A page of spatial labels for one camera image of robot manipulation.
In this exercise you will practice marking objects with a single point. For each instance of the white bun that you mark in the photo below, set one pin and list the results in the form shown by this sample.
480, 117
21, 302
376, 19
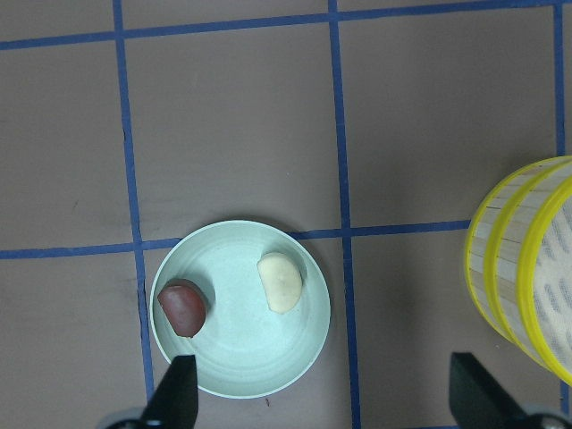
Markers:
281, 280

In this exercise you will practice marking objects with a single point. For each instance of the pale green round plate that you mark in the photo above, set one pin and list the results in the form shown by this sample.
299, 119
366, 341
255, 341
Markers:
244, 349

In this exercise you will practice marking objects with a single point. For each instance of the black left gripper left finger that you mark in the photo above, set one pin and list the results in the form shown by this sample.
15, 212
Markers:
175, 401

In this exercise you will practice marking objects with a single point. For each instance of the yellow bamboo steamer lower layer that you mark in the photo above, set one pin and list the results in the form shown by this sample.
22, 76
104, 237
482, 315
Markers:
494, 240

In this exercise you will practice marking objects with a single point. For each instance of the brown bun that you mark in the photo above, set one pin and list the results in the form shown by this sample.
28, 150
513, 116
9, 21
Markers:
184, 306

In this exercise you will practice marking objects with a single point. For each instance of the yellow bamboo steamer top layer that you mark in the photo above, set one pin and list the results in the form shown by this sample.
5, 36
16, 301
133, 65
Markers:
544, 278

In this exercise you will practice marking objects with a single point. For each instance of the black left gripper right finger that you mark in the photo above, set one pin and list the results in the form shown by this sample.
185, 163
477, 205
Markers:
477, 400

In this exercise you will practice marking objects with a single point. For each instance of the yellow bamboo steamer layer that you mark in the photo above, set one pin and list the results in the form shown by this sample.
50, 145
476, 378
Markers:
494, 240
544, 278

